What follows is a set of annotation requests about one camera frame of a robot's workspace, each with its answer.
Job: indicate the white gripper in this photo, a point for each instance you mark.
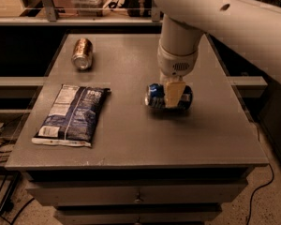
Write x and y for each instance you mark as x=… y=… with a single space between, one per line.
x=175 y=64

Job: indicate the blue pepsi can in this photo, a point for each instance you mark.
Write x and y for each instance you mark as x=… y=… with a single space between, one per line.
x=155 y=98

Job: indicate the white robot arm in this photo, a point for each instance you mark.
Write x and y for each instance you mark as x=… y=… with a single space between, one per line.
x=249 y=27

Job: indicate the brown soda can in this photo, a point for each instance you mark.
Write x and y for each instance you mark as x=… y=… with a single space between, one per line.
x=82 y=56

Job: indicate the black bag on shelf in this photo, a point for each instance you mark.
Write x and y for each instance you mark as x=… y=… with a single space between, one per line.
x=138 y=8

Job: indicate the grey drawer cabinet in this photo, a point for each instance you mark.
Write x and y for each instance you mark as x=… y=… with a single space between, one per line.
x=184 y=165

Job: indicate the blue snack bag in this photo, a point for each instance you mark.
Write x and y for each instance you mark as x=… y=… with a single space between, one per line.
x=73 y=117

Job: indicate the grey metal shelf rail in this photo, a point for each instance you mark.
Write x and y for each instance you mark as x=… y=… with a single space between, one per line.
x=75 y=16

